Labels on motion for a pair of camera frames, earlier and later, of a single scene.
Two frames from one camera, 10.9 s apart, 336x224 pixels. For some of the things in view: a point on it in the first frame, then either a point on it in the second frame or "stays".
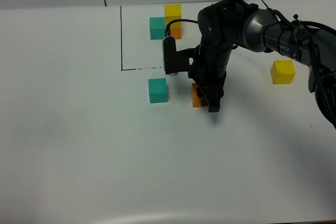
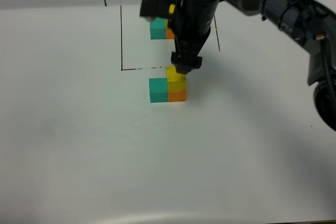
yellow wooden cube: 283,72 -> 176,81
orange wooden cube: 196,102 -> 179,95
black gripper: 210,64 -> 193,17
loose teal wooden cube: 158,90 stays
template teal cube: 157,28 stays
